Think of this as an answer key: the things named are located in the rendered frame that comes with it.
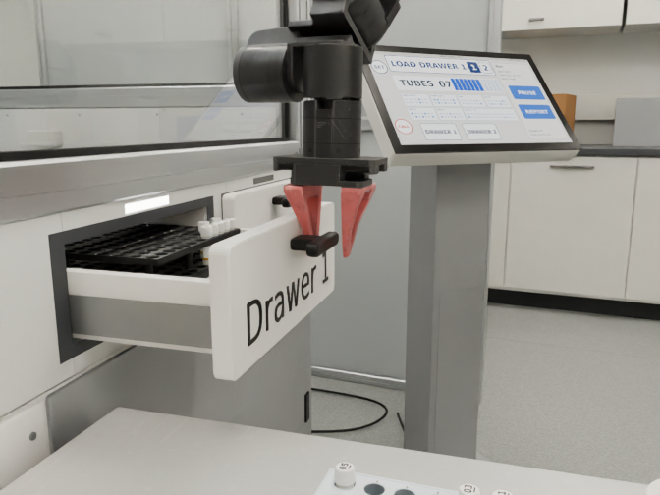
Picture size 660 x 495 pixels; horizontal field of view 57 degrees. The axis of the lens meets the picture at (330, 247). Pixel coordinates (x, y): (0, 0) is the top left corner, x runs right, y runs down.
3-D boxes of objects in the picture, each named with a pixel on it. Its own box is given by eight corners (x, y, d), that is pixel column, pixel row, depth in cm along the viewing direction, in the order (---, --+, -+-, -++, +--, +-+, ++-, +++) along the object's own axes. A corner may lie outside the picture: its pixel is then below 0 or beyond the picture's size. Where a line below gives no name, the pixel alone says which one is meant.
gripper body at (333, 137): (294, 171, 65) (295, 100, 64) (388, 175, 62) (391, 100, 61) (271, 176, 59) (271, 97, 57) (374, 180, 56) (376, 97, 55)
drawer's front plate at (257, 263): (334, 290, 75) (334, 201, 73) (233, 384, 48) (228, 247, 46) (320, 289, 76) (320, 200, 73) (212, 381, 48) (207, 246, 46)
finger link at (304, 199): (303, 247, 66) (304, 159, 65) (367, 251, 64) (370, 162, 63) (281, 258, 60) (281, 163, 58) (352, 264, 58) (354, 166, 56)
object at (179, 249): (240, 233, 71) (240, 228, 71) (157, 266, 54) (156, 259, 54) (225, 232, 71) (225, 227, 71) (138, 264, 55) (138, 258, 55)
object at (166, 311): (316, 280, 74) (315, 231, 72) (221, 356, 50) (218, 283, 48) (42, 260, 85) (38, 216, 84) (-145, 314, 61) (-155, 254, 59)
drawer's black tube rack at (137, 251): (242, 281, 72) (240, 227, 71) (161, 328, 55) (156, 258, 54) (82, 269, 78) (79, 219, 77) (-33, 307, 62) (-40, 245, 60)
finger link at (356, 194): (310, 247, 66) (311, 160, 64) (374, 251, 64) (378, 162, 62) (289, 259, 60) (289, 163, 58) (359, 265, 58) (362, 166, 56)
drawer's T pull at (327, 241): (339, 244, 62) (339, 230, 62) (317, 258, 55) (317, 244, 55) (305, 242, 63) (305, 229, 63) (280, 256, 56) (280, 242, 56)
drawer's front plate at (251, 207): (305, 239, 109) (304, 177, 106) (236, 277, 81) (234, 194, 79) (296, 238, 109) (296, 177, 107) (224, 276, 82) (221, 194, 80)
